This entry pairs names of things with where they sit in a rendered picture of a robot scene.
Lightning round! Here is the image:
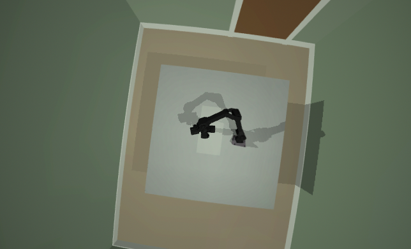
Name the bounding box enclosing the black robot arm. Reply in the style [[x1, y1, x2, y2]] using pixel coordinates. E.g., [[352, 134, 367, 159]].
[[190, 108, 247, 143]]

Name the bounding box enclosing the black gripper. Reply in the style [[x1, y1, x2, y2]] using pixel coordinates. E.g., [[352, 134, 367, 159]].
[[208, 125, 215, 133]]

